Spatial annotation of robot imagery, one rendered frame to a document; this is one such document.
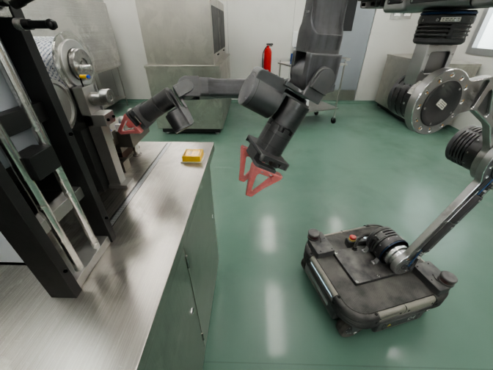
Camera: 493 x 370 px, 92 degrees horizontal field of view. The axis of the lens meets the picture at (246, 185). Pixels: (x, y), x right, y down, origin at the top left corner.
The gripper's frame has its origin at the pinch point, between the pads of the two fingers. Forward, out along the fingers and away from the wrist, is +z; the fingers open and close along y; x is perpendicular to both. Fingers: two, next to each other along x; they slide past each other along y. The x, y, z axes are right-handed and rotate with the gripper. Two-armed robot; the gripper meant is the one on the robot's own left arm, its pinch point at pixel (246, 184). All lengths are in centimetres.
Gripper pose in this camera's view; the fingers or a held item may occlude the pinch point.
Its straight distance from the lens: 51.8
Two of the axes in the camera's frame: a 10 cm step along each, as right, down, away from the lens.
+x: 8.4, 2.9, 4.6
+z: -4.8, 8.0, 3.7
